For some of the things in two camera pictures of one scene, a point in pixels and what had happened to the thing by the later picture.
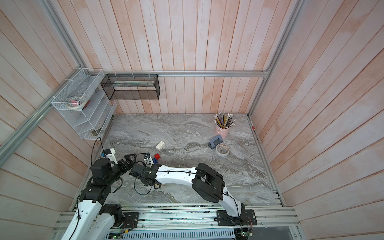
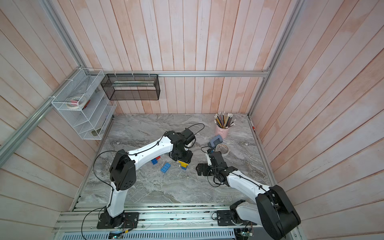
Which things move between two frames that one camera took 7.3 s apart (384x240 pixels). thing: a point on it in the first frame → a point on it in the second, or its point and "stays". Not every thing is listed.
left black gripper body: x=124 y=166 → x=182 y=155
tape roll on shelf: x=76 y=102 stays
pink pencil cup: x=224 y=133 stays
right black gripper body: x=145 y=184 → x=208 y=170
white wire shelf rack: x=84 y=103 stays
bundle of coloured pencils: x=223 y=121 stays
